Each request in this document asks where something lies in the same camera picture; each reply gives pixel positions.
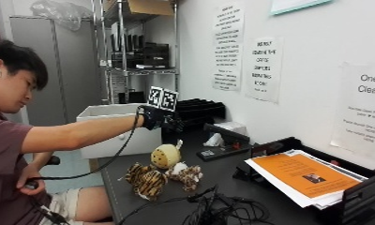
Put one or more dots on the stack of black trays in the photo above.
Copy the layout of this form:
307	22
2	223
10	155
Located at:
201	111

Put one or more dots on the white marker cube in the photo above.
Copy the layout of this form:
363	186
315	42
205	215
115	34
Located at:
163	98

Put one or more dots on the black chair armrest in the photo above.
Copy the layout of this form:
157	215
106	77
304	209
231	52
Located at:
53	160

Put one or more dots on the spotted yellow-head plush toy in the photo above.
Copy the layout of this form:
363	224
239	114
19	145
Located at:
167	156

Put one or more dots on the white crumpled tissue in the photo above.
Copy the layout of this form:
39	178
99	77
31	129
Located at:
215	140

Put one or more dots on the small white box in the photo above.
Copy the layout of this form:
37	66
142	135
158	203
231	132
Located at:
233	126

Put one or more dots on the the person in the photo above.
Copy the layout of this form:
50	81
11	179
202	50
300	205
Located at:
5	150

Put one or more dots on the white drawer box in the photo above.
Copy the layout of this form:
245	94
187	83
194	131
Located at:
109	146

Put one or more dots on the striped tiger plush toy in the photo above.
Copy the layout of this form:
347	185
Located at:
147	182

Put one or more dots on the black devices on shelf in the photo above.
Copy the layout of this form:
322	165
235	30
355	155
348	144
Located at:
147	54

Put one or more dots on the stack of white papers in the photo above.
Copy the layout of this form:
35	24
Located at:
279	184

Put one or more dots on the grey metal cabinet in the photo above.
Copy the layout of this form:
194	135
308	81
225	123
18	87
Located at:
50	68

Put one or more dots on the orange paper sheet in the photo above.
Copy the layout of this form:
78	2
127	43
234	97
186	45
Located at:
306	175

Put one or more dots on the brown cardboard box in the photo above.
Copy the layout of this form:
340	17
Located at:
150	7

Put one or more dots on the clear plastic bag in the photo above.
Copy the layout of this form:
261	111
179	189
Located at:
61	12

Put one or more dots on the green-framed board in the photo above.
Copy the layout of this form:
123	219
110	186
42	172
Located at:
295	5

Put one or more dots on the black paper tray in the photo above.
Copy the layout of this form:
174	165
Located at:
362	197

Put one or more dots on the short wall notice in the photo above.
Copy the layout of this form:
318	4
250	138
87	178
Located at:
265	70

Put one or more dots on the tall narrow wall notice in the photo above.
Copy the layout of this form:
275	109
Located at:
229	47

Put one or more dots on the large wall notice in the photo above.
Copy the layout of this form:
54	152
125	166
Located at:
362	112

